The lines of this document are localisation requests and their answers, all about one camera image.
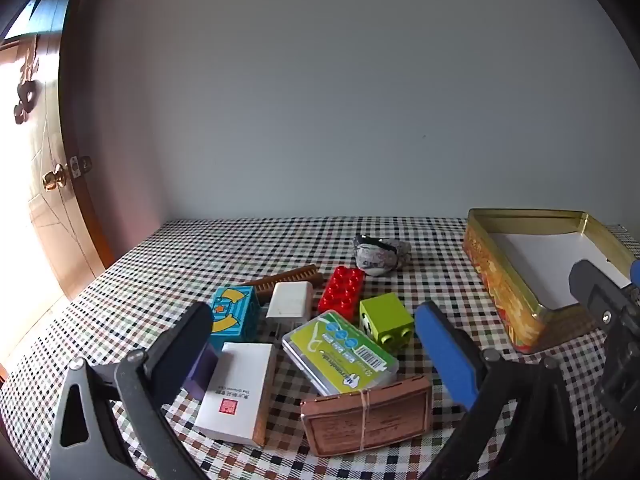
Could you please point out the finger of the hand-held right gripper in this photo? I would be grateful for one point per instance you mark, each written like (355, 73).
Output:
(597, 292)
(636, 272)

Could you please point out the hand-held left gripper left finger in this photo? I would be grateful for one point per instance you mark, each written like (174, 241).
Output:
(185, 345)

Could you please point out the purple eraser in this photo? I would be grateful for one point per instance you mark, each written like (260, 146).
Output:
(202, 375)

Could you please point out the green toy block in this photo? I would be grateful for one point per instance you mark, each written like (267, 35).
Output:
(385, 317)

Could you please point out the dark red door decoration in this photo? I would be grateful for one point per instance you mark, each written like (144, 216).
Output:
(26, 92)

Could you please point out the brown pack with rubber band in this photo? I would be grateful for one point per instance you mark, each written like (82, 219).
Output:
(370, 420)

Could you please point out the white charger plug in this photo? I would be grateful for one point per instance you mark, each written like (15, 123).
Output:
(289, 302)

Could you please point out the brown comb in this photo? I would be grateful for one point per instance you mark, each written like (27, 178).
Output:
(285, 280)

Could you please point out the metal door latch plate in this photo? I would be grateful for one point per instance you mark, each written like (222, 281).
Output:
(80, 165)

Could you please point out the white paper sheet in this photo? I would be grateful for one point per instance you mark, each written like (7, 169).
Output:
(540, 270)

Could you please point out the red toy brick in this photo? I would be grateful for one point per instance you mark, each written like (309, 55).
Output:
(340, 292)

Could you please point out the wooden door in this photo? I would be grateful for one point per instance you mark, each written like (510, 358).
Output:
(50, 240)

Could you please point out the brass door knob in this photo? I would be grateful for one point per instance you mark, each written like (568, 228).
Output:
(54, 179)

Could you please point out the blue printed toy brick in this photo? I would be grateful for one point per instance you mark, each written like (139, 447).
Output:
(231, 312)

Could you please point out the white cardboard box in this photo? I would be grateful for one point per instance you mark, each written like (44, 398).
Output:
(235, 390)

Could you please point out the checkered tablecloth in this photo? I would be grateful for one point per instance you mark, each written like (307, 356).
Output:
(150, 270)

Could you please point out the golden tin box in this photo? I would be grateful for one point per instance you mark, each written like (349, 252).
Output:
(495, 280)

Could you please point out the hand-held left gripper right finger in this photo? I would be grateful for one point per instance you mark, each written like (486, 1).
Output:
(450, 350)

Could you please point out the clear case with green card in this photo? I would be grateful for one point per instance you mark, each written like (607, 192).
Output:
(340, 350)

